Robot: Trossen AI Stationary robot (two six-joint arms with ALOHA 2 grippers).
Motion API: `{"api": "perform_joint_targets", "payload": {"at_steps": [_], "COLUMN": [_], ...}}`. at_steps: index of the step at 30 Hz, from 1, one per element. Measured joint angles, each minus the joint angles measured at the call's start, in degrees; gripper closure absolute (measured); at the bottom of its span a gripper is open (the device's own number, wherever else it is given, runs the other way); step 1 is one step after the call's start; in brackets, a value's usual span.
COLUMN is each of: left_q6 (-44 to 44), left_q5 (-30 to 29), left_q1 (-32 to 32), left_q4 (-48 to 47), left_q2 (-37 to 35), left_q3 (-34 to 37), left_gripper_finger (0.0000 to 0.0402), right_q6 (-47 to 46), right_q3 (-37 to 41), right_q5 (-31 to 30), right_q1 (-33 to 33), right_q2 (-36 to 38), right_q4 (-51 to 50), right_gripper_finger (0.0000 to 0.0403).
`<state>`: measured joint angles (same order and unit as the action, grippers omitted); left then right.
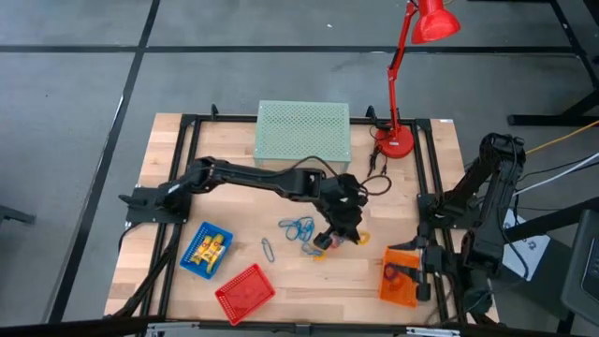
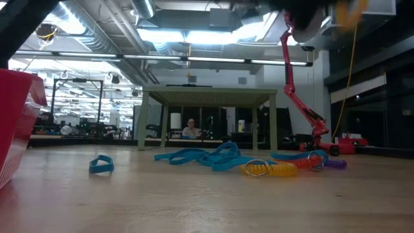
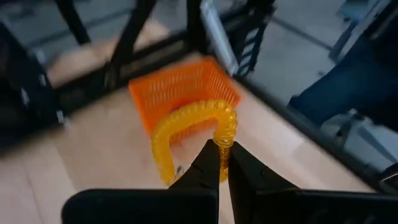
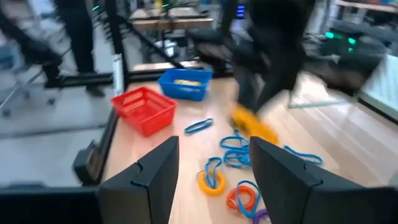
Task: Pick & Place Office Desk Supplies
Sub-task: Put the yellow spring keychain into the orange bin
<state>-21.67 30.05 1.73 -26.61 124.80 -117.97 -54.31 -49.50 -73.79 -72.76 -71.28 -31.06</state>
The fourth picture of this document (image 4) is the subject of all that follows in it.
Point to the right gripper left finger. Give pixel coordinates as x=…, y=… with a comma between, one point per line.
x=133, y=199

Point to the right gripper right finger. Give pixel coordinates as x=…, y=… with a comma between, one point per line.
x=311, y=202

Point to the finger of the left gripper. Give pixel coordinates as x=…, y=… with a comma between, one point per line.
x=270, y=91
x=247, y=93

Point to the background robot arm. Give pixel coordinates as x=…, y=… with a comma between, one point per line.
x=351, y=40

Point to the grey office chair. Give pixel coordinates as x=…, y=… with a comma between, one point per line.
x=18, y=90

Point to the blue plastic basket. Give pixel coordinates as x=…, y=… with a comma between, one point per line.
x=186, y=91

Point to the red plastic basket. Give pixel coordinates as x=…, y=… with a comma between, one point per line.
x=146, y=112

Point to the wooden workbench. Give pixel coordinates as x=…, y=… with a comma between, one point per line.
x=174, y=21

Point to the silver aluminium light strip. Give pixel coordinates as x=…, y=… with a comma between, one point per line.
x=118, y=74

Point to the person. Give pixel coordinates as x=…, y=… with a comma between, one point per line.
x=79, y=37
x=31, y=49

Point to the small black camera box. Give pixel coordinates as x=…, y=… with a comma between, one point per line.
x=85, y=161

